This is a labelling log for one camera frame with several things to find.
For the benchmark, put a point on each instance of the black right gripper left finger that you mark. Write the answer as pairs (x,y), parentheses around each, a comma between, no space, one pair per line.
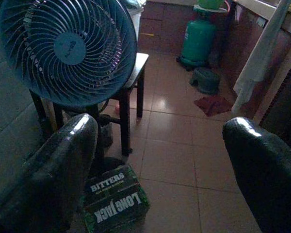
(53,170)

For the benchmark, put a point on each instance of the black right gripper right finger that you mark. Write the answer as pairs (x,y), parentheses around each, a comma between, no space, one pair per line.
(266,170)

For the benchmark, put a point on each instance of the green Long Jack Bitters carton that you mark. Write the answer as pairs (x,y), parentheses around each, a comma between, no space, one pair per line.
(115,199)

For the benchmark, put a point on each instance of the red floor rag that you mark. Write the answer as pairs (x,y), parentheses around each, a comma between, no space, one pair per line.
(213,104)

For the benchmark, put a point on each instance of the dark wooden stool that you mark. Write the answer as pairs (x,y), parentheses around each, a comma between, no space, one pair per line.
(128,97)

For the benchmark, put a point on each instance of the small green plastic stool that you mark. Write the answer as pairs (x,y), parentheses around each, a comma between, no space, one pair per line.
(205,80)

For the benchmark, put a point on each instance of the white hanging cloth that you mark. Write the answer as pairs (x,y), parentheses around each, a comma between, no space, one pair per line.
(259,55)

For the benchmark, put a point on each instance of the blue electric fan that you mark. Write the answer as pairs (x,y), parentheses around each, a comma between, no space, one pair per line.
(68,51)

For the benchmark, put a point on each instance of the green gas cylinder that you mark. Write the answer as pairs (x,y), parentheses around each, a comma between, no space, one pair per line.
(197,41)

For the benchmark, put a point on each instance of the green plastic basin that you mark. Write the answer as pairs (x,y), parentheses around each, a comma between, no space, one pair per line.
(209,3)

